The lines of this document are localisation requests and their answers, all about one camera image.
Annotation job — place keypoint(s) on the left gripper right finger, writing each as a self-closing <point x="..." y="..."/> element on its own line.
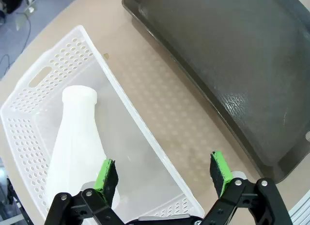
<point x="221" y="171"/>

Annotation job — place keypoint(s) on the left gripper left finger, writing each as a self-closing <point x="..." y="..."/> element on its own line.
<point x="104" y="179"/>

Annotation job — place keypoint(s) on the opaque white conical flask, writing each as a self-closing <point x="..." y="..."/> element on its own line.
<point x="75" y="137"/>

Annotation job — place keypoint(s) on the white perforated plastic basket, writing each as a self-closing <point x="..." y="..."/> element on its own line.
<point x="135" y="147"/>

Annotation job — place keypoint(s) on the dark brown plastic tray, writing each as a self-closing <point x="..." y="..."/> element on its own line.
<point x="230" y="53"/>

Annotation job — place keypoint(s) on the aluminium frame profile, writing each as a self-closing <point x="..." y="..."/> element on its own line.
<point x="301" y="210"/>

